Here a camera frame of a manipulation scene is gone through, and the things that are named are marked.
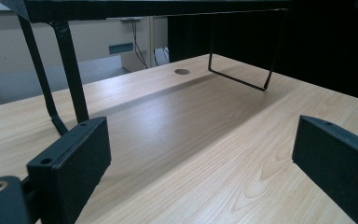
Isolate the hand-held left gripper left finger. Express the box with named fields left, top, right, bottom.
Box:
left=26, top=116, right=113, bottom=224

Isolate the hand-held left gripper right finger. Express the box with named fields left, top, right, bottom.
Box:
left=291, top=115, right=358, bottom=224

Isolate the black desktop shelf rack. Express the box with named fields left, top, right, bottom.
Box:
left=0, top=0, right=293, bottom=137

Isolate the black curtain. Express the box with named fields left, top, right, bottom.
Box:
left=167, top=0, right=358, bottom=101

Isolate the black cable from socket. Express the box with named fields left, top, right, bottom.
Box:
left=131, top=20, right=149, bottom=69

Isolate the white wall socket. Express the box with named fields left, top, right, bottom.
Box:
left=119, top=16, right=145, bottom=23

